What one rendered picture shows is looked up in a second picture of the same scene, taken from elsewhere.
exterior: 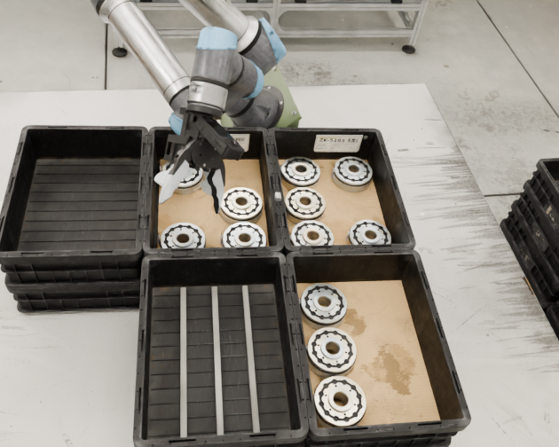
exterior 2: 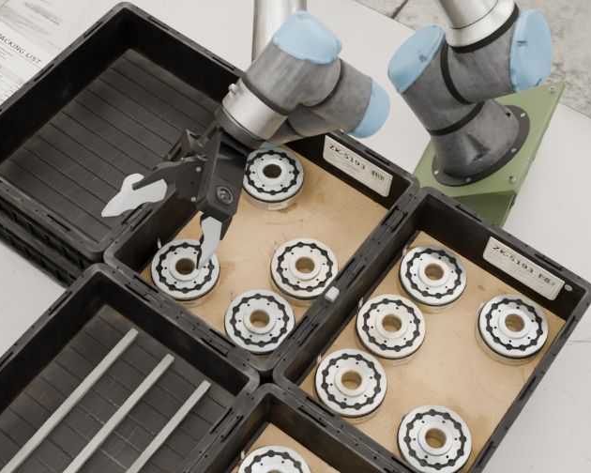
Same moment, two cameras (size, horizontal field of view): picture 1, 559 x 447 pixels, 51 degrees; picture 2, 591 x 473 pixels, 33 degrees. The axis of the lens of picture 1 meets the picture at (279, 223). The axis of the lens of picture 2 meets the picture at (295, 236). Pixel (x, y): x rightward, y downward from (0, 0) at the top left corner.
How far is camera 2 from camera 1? 0.63 m
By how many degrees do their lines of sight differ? 27
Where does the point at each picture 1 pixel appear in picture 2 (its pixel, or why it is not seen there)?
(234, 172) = (348, 216)
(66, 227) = (84, 160)
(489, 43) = not seen: outside the picture
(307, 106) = not seen: outside the picture
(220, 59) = (285, 69)
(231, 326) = (145, 421)
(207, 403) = not seen: outside the picture
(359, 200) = (486, 376)
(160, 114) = (365, 63)
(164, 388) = (8, 435)
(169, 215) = not seen: hidden behind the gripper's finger
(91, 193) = (148, 133)
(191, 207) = (245, 230)
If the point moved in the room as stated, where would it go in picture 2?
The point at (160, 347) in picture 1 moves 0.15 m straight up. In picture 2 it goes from (48, 383) to (29, 339)
